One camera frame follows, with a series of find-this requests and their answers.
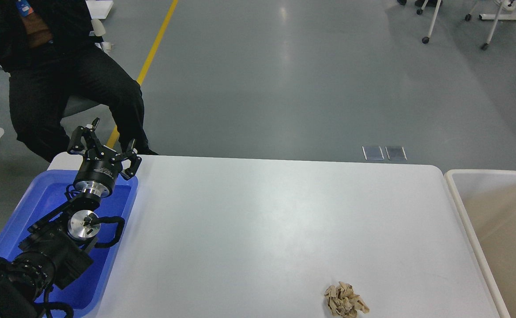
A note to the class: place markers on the metal floor plate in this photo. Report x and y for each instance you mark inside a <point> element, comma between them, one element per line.
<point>396,153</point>
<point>373,153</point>

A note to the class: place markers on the crumpled beige paper ball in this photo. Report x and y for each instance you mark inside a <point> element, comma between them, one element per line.
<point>342,301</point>

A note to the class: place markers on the beige plastic bin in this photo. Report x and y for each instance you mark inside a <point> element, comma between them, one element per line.
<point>486,203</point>

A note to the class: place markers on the right metal floor plate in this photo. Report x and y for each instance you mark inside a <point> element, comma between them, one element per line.
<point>396,153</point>

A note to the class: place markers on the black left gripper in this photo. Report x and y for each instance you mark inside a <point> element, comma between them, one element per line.
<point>99,169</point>

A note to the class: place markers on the person in black clothes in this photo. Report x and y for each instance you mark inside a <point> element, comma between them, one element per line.
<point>47,50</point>

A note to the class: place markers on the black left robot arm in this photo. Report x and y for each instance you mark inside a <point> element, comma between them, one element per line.
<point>57,250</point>

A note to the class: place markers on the left metal floor plate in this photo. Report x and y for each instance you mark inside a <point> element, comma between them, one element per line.
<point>373,153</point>

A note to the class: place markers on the white wheeled rack frame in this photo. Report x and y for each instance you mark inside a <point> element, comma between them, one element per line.
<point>506,11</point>

